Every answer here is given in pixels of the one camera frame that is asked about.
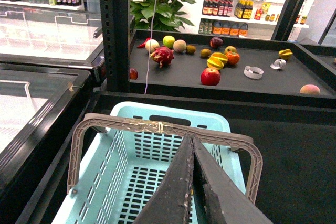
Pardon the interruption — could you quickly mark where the black display tray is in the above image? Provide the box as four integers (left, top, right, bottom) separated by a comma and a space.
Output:
130, 30, 335, 109

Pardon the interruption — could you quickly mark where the brown kiwi right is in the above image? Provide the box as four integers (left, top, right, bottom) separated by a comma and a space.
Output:
201, 48, 212, 58

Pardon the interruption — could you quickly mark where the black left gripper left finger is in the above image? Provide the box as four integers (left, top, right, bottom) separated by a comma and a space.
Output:
134, 135, 194, 223

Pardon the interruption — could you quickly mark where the small yellow star fruit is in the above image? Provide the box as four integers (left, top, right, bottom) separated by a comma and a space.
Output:
278, 49, 293, 60

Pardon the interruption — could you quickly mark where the beige melon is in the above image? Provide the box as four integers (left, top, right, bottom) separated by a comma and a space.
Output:
145, 39, 160, 53

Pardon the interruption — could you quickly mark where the green apple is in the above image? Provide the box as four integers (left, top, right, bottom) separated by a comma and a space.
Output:
163, 35, 175, 49

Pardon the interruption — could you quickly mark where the dark red plum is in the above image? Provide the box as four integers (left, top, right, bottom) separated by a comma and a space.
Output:
209, 37, 224, 49

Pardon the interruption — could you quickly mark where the hanging white cable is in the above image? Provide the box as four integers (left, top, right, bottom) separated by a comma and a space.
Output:
144, 0, 161, 95

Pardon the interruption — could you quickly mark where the pink dragon fruit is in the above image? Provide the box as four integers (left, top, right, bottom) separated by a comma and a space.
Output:
150, 46, 174, 68

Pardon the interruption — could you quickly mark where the brown kiwi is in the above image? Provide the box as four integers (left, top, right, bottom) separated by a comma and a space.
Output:
201, 48, 212, 58
185, 45, 196, 55

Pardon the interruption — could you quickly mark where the green potted plant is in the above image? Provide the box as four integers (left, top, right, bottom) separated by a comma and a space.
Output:
130, 0, 195, 31

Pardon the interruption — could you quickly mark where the grey basket handle with tape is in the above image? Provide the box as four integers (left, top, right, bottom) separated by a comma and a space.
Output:
67, 113, 263, 204

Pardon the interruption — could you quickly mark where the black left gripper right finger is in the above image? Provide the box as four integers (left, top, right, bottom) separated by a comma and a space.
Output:
192, 134, 271, 223

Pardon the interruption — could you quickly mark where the glass top freezer near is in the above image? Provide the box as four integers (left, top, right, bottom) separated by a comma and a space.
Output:
1, 64, 93, 223

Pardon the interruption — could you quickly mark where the glass top freezer far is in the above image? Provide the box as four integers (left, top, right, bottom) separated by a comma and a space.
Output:
1, 5, 106, 87

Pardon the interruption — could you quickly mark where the tan round cantaloupe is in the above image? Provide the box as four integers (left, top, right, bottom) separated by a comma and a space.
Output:
173, 39, 187, 52

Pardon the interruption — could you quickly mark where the brown kiwi left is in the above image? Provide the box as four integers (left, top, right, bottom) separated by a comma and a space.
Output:
185, 45, 196, 55

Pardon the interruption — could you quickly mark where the black shelf upright post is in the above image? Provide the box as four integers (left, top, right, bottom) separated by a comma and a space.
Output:
100, 0, 130, 92

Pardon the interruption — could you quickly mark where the silver tape ring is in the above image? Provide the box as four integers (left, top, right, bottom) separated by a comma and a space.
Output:
243, 66, 264, 80

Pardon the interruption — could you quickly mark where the pink peach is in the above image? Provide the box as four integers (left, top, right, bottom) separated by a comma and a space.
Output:
299, 84, 321, 95

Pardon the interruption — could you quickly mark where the glass freezer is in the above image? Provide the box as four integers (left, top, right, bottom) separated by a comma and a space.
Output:
1, 5, 106, 87
1, 64, 93, 223

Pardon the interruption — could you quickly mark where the light blue plastic basket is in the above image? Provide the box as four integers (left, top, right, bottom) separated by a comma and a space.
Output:
52, 101, 246, 223

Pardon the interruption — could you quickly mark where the small red apple at edge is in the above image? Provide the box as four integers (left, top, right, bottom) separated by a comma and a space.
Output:
129, 68, 138, 80

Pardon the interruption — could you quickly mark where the red chili pepper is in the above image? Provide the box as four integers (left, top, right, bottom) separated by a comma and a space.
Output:
137, 37, 151, 48

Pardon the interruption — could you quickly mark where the silver curled tape strip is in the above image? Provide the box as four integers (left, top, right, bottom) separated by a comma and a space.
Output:
270, 59, 287, 70

